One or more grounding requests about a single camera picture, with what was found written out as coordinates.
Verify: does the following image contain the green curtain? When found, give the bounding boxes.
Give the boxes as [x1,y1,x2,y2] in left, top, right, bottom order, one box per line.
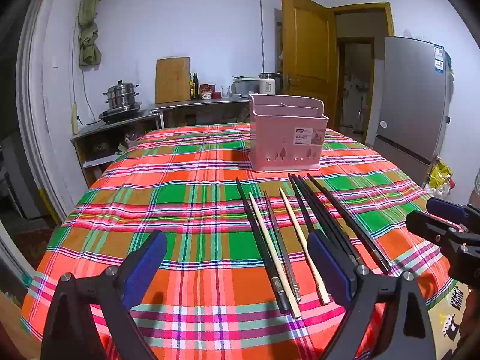
[77,0,104,67]

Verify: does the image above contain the gas stove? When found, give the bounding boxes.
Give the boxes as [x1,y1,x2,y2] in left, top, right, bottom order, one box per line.
[98,108,145,124]

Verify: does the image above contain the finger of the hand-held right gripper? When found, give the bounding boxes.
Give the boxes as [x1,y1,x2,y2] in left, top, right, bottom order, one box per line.
[426,197,480,226]
[406,211,467,244]

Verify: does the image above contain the silver refrigerator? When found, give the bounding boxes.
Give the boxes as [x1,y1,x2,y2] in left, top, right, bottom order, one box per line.
[373,35,452,188]

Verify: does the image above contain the cartoon printed cloth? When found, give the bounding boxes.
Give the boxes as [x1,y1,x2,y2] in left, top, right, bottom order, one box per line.
[427,281,469,360]

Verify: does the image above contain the yellow wooden door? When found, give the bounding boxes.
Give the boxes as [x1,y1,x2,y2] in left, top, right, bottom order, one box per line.
[281,0,338,128]

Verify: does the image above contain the yellow snack bag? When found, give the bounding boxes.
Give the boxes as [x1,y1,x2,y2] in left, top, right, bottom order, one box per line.
[427,161,454,190]

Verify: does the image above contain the pink plastic utensil basket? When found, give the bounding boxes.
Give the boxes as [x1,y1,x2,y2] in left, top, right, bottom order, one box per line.
[248,94,330,174]

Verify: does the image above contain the steel kitchen counter shelf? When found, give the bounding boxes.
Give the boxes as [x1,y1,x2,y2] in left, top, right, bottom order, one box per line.
[70,110,164,188]

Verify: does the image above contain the clear plastic storage container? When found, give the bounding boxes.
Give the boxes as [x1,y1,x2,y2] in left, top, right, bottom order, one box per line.
[231,76,261,97]

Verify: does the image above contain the yellow wooden door frame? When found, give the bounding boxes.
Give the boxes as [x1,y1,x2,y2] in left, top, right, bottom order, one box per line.
[332,3,395,143]

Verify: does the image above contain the plaid orange green tablecloth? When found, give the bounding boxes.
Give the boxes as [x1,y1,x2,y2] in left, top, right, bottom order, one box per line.
[20,122,471,360]

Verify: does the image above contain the steel steamer pot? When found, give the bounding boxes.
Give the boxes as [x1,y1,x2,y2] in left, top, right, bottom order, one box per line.
[103,80,142,111]

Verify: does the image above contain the black chopstick with silver end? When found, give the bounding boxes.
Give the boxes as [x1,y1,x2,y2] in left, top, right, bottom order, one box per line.
[306,173,392,274]

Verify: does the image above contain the light wooden chopstick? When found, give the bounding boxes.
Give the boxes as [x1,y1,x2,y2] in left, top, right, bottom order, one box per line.
[248,191,302,319]
[279,188,331,305]

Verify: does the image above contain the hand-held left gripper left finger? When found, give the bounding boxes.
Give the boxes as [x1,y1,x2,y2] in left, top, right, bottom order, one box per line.
[41,230,168,360]

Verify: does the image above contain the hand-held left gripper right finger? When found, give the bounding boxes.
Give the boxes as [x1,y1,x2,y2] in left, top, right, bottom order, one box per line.
[307,230,437,360]

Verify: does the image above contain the grey metal chopstick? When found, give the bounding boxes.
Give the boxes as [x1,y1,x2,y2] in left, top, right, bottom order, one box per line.
[263,190,302,302]

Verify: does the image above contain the air conditioner cable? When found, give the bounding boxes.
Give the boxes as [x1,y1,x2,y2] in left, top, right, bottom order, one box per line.
[259,0,268,74]

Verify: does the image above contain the wooden cutting board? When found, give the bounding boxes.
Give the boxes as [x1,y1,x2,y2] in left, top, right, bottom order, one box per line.
[155,57,192,104]

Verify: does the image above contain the white electric kettle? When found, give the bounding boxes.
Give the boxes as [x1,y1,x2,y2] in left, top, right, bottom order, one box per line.
[259,72,283,96]

